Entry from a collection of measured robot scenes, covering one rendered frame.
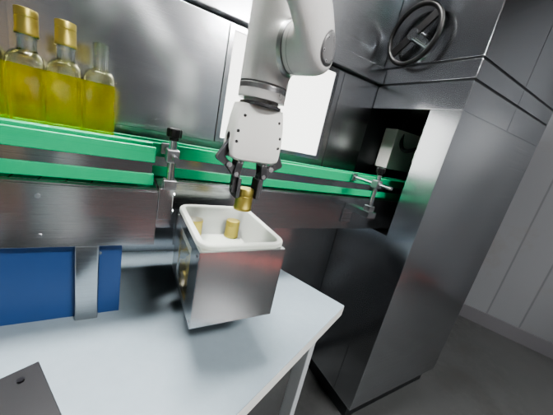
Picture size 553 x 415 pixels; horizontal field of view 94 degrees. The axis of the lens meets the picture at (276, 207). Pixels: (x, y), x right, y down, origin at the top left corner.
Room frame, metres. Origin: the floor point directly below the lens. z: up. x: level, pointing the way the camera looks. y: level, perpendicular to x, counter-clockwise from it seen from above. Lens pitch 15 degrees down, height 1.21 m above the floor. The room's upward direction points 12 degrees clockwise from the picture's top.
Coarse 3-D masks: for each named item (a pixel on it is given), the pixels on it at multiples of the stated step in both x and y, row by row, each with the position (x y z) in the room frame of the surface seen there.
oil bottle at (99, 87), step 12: (84, 72) 0.55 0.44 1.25; (96, 72) 0.56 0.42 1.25; (108, 72) 0.58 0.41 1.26; (84, 84) 0.55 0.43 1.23; (96, 84) 0.56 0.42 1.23; (108, 84) 0.57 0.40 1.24; (84, 96) 0.55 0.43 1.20; (96, 96) 0.56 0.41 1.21; (108, 96) 0.57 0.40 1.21; (84, 108) 0.55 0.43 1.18; (96, 108) 0.56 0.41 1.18; (108, 108) 0.57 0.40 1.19; (84, 120) 0.55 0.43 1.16; (96, 120) 0.56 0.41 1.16; (108, 120) 0.57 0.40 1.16; (96, 132) 0.56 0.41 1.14; (108, 132) 0.57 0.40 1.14
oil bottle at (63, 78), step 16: (48, 64) 0.52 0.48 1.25; (64, 64) 0.53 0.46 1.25; (48, 80) 0.51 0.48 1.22; (64, 80) 0.53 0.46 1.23; (80, 80) 0.54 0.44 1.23; (48, 96) 0.51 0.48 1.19; (64, 96) 0.53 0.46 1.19; (80, 96) 0.54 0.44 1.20; (48, 112) 0.51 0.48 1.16; (64, 112) 0.53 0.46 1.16; (80, 112) 0.54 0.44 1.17; (80, 128) 0.54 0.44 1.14
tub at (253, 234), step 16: (192, 208) 0.58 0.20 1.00; (208, 208) 0.60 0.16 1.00; (224, 208) 0.62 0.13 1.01; (192, 224) 0.47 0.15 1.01; (208, 224) 0.60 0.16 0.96; (224, 224) 0.62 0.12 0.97; (240, 224) 0.64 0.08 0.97; (256, 224) 0.57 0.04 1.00; (208, 240) 0.56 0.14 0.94; (224, 240) 0.58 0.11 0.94; (240, 240) 0.60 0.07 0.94; (256, 240) 0.55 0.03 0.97; (272, 240) 0.50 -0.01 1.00
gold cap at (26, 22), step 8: (16, 8) 0.50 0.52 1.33; (24, 8) 0.51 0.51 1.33; (16, 16) 0.50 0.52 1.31; (24, 16) 0.51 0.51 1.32; (32, 16) 0.52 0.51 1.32; (16, 24) 0.50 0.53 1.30; (24, 24) 0.51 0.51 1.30; (32, 24) 0.52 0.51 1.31; (24, 32) 0.51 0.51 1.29; (32, 32) 0.52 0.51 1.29
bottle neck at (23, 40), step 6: (18, 36) 0.51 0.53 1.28; (24, 36) 0.51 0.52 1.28; (30, 36) 0.52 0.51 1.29; (18, 42) 0.51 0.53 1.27; (24, 42) 0.51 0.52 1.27; (30, 42) 0.52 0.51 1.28; (36, 42) 0.53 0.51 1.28; (24, 48) 0.51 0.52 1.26; (30, 48) 0.52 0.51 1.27; (36, 48) 0.53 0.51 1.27
